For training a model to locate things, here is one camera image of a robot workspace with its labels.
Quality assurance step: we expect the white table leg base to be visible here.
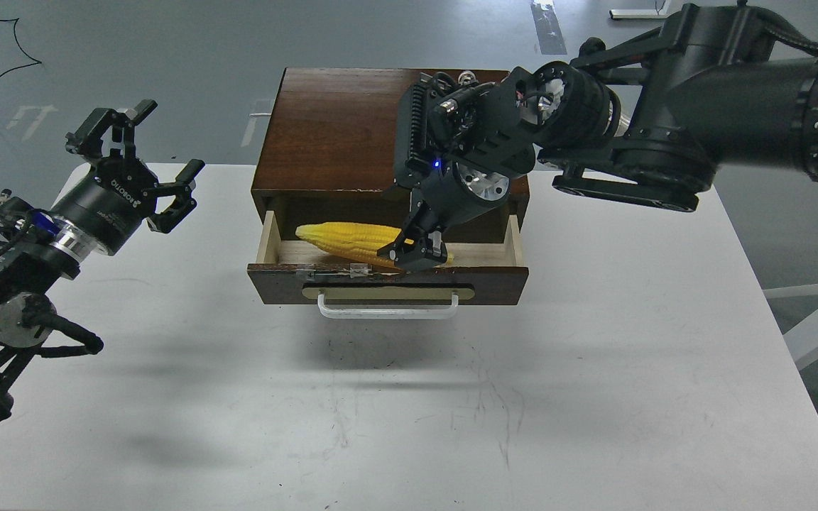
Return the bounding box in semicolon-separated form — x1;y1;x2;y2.
609;0;685;21

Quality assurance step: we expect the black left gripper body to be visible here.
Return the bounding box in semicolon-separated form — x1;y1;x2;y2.
50;158;157;256

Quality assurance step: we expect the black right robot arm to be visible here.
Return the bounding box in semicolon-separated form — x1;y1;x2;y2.
378;1;818;272

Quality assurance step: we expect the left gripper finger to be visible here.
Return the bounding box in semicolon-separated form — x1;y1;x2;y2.
65;99;157;167
143;159;205;233

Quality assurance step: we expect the yellow corn cob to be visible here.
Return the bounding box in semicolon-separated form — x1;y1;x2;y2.
295;221;454;270

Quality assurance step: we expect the dark wooden cabinet box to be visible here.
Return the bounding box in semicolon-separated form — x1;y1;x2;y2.
250;67;530;246

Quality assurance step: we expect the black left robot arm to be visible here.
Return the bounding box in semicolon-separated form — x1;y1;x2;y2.
0;99;205;422

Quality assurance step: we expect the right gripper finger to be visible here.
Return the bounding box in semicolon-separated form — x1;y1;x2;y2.
376;209;431;272
420;226;450;266

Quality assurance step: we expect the wooden drawer with white handle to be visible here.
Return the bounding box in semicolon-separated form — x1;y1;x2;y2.
246;212;529;309

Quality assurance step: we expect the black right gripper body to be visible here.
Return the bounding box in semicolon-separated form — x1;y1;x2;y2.
420;160;511;229

